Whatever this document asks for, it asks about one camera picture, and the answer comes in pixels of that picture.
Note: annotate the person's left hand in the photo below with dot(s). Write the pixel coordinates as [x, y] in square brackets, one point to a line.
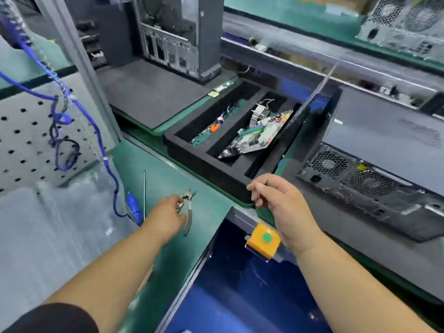
[166, 217]

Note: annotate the person's right hand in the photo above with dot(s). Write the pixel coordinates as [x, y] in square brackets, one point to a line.
[284, 208]

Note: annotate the grey metal pliers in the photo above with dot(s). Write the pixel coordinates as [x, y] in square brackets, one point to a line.
[188, 220]

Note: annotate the grey computer case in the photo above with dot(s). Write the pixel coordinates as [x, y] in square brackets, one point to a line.
[388, 135]

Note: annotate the person's left forearm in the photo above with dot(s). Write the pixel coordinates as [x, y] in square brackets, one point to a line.
[111, 281]

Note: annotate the person's right forearm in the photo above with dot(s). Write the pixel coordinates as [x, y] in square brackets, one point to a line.
[354, 287]

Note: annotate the person's black left sleeve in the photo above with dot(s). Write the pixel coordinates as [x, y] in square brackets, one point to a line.
[48, 319]

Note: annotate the open black computer tower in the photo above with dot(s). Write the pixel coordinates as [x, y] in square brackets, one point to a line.
[208, 31]

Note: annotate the black desktop computer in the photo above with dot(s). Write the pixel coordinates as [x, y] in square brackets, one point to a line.
[104, 24]

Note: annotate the silver backed desktop computer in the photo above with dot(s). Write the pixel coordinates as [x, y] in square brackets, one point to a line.
[402, 24]

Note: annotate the yellow box with green button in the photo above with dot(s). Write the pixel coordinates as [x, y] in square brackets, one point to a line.
[263, 239]

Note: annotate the black foam tray with boards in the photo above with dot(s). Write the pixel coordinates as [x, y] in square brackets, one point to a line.
[201, 159]

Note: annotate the black upright side panel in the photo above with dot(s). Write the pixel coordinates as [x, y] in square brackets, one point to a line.
[300, 125]

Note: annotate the narrow green circuit boards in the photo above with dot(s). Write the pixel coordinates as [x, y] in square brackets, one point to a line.
[208, 131]

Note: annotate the yellow paper label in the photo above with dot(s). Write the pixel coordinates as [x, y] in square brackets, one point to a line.
[213, 94]

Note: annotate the green memory stick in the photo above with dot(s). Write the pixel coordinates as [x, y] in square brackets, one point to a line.
[222, 87]

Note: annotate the white pegboard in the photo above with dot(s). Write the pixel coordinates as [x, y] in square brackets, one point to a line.
[28, 142]

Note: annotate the green upper shelf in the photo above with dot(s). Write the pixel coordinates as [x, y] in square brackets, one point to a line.
[291, 10]

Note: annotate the aluminium frame post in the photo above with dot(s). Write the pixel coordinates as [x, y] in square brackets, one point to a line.
[69, 45]

